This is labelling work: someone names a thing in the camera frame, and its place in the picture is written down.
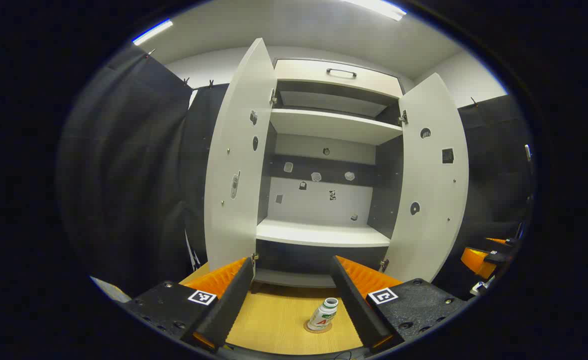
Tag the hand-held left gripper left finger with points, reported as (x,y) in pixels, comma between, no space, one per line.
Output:
(228,310)

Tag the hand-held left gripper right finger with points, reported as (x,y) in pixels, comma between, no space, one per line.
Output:
(356,305)

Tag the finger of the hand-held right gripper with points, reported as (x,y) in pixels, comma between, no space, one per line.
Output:
(499,241)
(476,261)

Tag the white bottle with green cap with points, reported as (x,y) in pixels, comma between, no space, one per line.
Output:
(322,315)

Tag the white cabinet door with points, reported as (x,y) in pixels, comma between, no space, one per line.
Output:
(434,190)
(238,150)

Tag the round brown coaster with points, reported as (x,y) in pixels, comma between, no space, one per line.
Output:
(326,330)

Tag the white cabinet shelf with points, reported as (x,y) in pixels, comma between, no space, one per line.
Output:
(334,125)
(324,234)

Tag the white cabinet with dark interior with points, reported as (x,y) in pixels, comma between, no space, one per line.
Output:
(314,210)

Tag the black backdrop cloth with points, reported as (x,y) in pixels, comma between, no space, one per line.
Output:
(123,175)

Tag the white cabinet drawer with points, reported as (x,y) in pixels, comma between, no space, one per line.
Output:
(309,75)

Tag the ceiling light strip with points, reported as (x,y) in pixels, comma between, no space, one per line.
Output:
(152,32)
(376,7)

